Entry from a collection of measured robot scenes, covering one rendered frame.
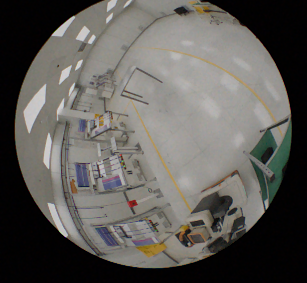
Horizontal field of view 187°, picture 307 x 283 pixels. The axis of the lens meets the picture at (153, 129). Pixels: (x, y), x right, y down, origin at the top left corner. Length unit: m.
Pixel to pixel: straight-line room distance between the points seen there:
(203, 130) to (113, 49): 8.05
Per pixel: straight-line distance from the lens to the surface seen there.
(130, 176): 2.27
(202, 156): 1.56
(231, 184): 1.32
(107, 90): 5.78
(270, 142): 1.30
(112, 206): 3.67
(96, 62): 8.45
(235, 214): 0.94
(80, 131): 2.80
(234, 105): 1.57
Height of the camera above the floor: 1.48
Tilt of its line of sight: 43 degrees down
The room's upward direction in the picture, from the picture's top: 81 degrees counter-clockwise
